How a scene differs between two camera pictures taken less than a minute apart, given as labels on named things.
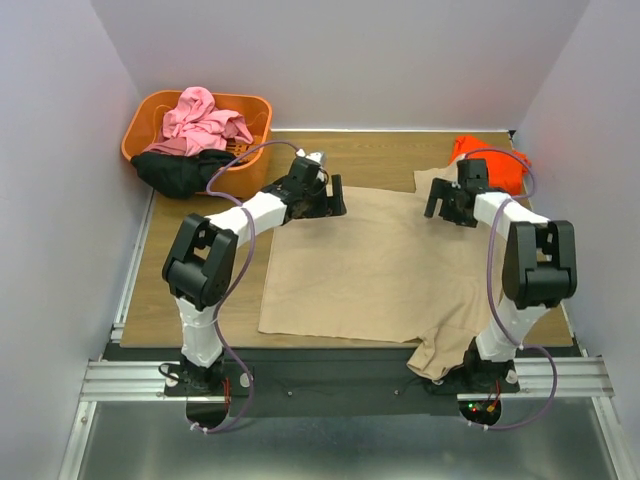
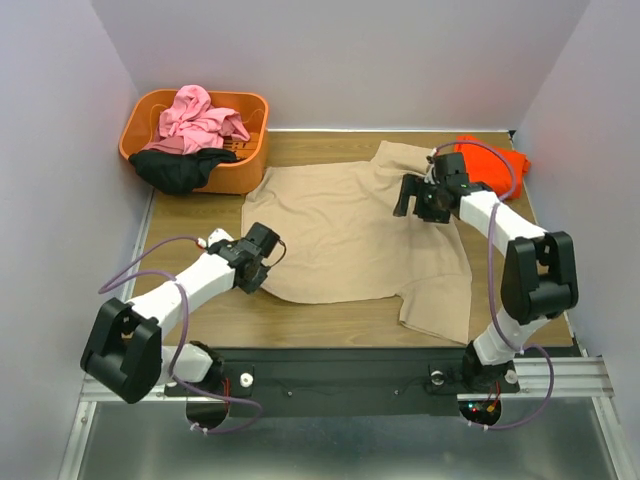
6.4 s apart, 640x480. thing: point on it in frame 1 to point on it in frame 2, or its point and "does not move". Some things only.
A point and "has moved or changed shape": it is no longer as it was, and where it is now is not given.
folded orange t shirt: x=506 y=168 does not move
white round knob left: x=244 y=380 does not move
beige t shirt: x=384 y=273 has moved or changed shape
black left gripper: x=333 y=206 to x=251 y=288
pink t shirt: x=195 y=125 does not move
